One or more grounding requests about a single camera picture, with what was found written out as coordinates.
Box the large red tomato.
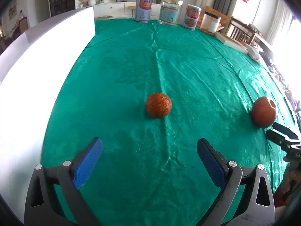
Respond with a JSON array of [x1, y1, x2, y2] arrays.
[[251, 96, 277, 128]]

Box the hidden small tangerine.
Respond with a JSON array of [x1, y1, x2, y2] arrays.
[[146, 93, 173, 118]]

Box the right hand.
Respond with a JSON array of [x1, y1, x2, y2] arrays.
[[274, 156, 300, 208]]

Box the white plastic bag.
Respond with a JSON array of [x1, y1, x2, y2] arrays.
[[245, 44, 261, 62]]

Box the flat white box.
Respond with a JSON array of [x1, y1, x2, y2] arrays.
[[215, 32, 248, 54]]

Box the wooden chair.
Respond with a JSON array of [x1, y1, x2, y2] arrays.
[[226, 17, 256, 45]]

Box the white foam box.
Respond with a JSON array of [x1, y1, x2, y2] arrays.
[[1, 7, 95, 220]]

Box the clear container white contents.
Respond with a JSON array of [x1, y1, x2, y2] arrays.
[[200, 13, 220, 35]]

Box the green satin tablecloth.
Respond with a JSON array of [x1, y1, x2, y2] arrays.
[[41, 19, 298, 225]]

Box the right blue-red tin can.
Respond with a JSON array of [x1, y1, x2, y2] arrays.
[[182, 4, 201, 30]]

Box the blue-red tin can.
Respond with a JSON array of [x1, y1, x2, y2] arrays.
[[135, 0, 153, 22], [182, 4, 201, 30]]

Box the clear plastic jar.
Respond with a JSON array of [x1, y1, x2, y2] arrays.
[[159, 0, 183, 27]]

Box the left blue-red tin can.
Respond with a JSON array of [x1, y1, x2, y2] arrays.
[[135, 0, 153, 22]]

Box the white tv cabinet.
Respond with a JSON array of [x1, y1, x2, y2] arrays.
[[93, 2, 163, 21]]

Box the wooden small stool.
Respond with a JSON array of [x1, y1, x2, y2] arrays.
[[128, 6, 136, 19]]

